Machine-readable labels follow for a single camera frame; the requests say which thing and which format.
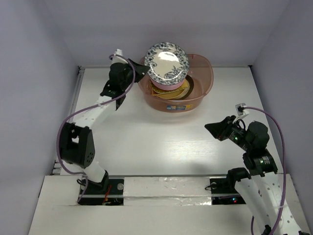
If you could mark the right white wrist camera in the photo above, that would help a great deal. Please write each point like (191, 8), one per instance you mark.
(241, 111)

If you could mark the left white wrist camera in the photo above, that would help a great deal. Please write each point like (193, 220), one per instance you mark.
(118, 54)

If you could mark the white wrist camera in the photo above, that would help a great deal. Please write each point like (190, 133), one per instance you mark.
(241, 111)
(118, 54)

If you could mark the dark rimmed cream plate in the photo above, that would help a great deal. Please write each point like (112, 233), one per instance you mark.
(190, 80)

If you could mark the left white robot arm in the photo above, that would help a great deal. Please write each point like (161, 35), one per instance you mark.
(75, 143)

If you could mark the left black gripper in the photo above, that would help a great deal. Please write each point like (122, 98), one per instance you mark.
(140, 71)

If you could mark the translucent pink plastic bin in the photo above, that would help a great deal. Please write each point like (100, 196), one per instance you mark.
(202, 73)

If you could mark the round orange plastic plate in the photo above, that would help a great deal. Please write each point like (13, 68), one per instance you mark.
(175, 94)

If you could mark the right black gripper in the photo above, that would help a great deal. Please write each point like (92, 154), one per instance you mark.
(219, 129)

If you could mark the rectangular green bamboo tray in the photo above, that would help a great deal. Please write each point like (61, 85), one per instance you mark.
(157, 90)

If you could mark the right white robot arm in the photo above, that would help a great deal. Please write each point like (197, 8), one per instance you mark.
(257, 182)

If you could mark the white foam front panel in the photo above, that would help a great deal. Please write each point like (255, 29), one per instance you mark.
(166, 191)

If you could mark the metal side rail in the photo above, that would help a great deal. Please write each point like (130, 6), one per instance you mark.
(73, 103)

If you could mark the blue floral ceramic plate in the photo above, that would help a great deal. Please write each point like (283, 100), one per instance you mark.
(168, 63)

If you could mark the pink plastic plate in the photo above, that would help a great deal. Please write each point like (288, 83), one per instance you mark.
(167, 87)

